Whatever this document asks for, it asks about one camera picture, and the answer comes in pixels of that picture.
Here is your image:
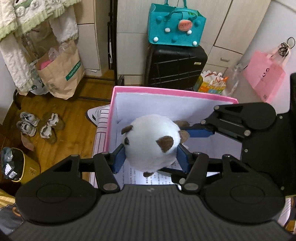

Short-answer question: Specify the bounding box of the light wooden cabinet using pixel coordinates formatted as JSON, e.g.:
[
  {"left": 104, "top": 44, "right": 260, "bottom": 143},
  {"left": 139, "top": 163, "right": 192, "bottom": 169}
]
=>
[{"left": 74, "top": 0, "right": 110, "bottom": 77}]

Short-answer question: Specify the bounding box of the brown paper bag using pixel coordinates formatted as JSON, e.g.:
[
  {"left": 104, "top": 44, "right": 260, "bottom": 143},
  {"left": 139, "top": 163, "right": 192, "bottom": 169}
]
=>
[{"left": 35, "top": 40, "right": 85, "bottom": 100}]

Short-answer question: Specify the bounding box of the pink cardboard storage box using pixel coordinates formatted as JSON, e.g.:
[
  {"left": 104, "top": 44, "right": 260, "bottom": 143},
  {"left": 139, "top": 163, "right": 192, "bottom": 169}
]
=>
[{"left": 89, "top": 85, "right": 242, "bottom": 188}]

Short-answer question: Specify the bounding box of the beige three-door wardrobe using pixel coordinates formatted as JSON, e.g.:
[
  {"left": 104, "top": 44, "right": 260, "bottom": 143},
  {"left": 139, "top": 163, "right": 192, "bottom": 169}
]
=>
[{"left": 114, "top": 1, "right": 270, "bottom": 85}]

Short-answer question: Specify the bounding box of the pink hanging shopping bag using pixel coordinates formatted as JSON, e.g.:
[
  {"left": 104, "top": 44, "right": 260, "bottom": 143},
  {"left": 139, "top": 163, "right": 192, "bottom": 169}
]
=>
[{"left": 242, "top": 42, "right": 295, "bottom": 103}]

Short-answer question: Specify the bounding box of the white brown plush ball toy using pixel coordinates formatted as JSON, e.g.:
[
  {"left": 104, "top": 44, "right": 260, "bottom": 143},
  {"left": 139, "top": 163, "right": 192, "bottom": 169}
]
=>
[{"left": 121, "top": 114, "right": 190, "bottom": 178}]

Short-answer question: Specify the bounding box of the striped table cloth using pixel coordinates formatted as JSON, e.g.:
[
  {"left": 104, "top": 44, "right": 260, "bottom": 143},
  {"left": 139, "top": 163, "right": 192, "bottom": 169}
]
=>
[{"left": 86, "top": 105, "right": 110, "bottom": 156}]

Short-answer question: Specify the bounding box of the yellow waste bin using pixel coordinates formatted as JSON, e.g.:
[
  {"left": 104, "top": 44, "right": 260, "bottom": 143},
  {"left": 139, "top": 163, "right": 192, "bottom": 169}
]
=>
[{"left": 1, "top": 147, "right": 41, "bottom": 184}]

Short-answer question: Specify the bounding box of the teal felt handbag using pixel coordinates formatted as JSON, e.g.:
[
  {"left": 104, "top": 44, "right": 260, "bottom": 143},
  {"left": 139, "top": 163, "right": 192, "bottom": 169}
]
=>
[{"left": 147, "top": 1, "right": 206, "bottom": 47}]

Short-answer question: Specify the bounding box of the brown white slipper pair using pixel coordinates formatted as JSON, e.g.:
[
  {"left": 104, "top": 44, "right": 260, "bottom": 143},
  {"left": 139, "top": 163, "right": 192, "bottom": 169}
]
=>
[{"left": 39, "top": 113, "right": 65, "bottom": 145}]

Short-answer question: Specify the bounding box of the cream fluffy cardigan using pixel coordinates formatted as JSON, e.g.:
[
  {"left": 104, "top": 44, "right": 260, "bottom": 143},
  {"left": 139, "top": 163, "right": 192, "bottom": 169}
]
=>
[{"left": 1, "top": 0, "right": 78, "bottom": 95}]

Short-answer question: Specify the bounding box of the black suitcase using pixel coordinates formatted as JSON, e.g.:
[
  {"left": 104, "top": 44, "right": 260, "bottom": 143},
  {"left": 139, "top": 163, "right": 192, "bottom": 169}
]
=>
[{"left": 144, "top": 44, "right": 208, "bottom": 90}]

